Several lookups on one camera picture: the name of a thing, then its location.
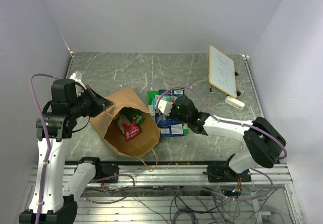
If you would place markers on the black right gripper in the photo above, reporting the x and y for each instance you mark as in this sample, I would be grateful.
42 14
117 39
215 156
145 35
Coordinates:
170 115

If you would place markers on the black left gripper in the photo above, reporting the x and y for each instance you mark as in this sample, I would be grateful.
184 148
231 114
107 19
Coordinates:
100 103

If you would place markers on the green cassava chips bag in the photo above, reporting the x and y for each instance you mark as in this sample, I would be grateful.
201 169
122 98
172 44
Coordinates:
150 95

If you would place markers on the red snack packet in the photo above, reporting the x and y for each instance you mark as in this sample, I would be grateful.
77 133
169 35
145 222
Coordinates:
131 131

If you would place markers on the brown paper bag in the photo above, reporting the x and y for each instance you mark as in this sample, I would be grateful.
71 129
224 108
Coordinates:
108 130

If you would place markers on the teal snack packet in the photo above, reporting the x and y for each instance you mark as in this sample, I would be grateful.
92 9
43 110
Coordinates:
168 98

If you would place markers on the yellow green snack packet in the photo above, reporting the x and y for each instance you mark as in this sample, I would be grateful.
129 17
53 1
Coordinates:
127 115

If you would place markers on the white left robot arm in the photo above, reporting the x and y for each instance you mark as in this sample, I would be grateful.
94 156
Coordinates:
53 201

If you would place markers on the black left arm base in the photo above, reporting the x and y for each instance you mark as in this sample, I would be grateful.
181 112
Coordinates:
105 172

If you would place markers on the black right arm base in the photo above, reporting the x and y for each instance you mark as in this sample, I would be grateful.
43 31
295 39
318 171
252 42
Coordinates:
217 173

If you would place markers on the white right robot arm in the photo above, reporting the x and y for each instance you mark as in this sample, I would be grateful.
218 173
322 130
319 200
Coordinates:
264 144

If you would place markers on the white board eraser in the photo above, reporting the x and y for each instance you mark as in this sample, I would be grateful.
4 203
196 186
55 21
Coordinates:
234 102

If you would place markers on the yellow framed whiteboard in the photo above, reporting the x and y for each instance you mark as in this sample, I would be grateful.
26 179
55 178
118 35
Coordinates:
221 72

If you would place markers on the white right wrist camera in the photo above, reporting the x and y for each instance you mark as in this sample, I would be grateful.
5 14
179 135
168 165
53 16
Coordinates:
164 107

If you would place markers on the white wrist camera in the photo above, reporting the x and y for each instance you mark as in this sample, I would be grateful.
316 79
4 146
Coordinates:
164 107
77 77

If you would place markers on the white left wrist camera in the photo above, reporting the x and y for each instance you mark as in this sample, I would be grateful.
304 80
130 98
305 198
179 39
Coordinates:
77 77

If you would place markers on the aluminium frame rail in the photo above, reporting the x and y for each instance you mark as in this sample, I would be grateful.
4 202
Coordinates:
166 175

